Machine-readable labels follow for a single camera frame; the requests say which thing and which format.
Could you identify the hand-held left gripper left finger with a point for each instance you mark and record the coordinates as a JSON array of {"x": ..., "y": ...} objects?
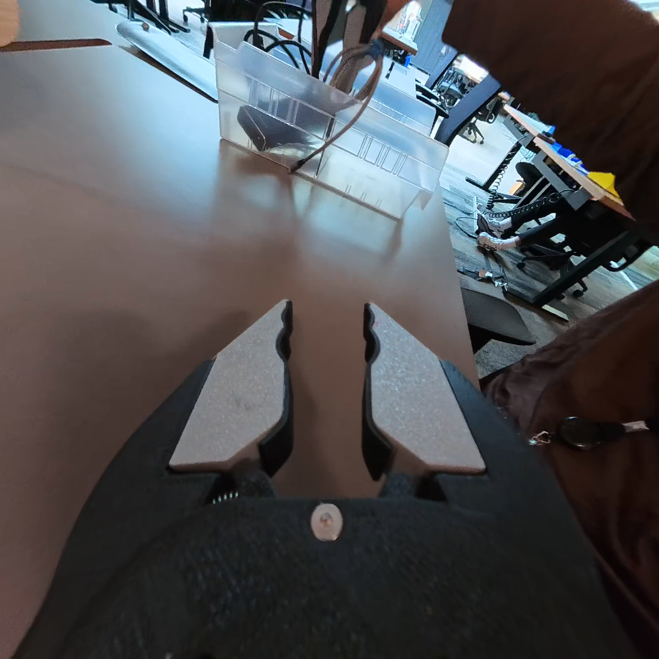
[{"x": 237, "y": 406}]

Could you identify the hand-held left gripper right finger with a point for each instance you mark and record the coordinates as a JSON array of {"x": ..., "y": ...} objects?
[{"x": 417, "y": 406}]

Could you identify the clear plastic bin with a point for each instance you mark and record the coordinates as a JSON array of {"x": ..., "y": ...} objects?
[{"x": 381, "y": 154}]

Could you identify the black usb hub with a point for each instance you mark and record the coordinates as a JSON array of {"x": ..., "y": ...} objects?
[{"x": 257, "y": 126}]

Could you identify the person's right forearm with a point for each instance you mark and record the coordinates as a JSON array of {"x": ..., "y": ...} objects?
[{"x": 566, "y": 77}]

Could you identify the black mesh office chair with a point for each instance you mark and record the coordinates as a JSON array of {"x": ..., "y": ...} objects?
[{"x": 494, "y": 319}]

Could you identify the black badge reel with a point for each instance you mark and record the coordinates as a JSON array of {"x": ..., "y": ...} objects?
[{"x": 579, "y": 432}]

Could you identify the wooden top office desk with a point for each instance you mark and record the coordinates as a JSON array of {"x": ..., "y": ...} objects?
[{"x": 592, "y": 198}]

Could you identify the yellow object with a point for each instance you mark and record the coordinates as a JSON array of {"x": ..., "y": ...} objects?
[{"x": 602, "y": 181}]

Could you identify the blue office chair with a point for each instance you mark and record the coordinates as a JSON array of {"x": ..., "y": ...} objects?
[{"x": 473, "y": 108}]

